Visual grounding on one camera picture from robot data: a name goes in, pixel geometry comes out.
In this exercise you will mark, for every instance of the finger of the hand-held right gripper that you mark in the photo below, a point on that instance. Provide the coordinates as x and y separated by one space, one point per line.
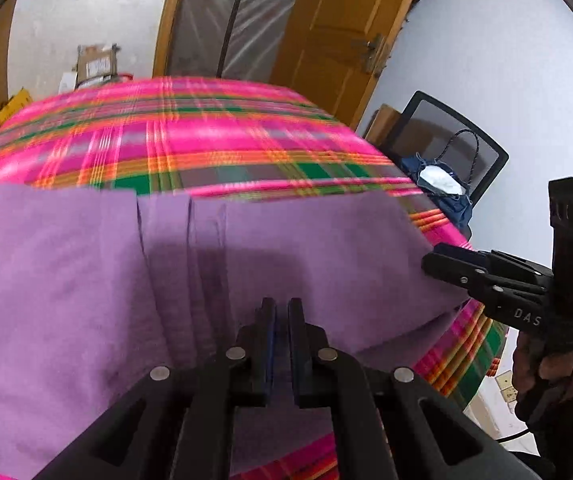
516 270
466 275

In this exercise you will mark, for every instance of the wooden door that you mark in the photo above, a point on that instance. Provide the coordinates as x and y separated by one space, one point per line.
326 20

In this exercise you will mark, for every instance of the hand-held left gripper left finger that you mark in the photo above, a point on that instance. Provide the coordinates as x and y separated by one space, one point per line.
268 355

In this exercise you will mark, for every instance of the person's right hand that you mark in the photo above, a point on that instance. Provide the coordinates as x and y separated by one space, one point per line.
561 365

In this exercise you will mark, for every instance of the white cloth bundle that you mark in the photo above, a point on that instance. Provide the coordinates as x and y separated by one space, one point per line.
439 180

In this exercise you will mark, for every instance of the wooden door frame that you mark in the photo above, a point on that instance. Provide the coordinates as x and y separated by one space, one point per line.
169 20

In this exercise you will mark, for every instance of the cardboard box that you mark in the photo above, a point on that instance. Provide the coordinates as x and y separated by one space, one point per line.
96 65

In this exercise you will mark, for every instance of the pink plaid blanket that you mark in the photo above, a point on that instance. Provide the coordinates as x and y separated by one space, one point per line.
191 125

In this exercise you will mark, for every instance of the purple sweater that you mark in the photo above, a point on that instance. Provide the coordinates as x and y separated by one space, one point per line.
91 285

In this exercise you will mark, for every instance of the blue bag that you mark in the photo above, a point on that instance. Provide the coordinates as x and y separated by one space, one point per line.
451 210

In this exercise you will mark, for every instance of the wall power socket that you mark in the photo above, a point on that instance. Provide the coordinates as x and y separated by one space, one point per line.
505 386

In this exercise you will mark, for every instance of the clear plastic door curtain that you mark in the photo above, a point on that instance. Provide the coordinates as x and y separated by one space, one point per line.
256 15

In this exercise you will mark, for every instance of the yellow bag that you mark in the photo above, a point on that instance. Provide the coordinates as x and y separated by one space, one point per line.
14 107

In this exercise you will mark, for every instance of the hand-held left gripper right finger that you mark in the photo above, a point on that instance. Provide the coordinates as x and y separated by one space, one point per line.
295 355

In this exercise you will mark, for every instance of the black office chair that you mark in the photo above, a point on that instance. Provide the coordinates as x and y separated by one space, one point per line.
486 160

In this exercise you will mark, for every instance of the flat cardboard sheet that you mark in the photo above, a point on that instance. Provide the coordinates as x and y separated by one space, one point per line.
384 122

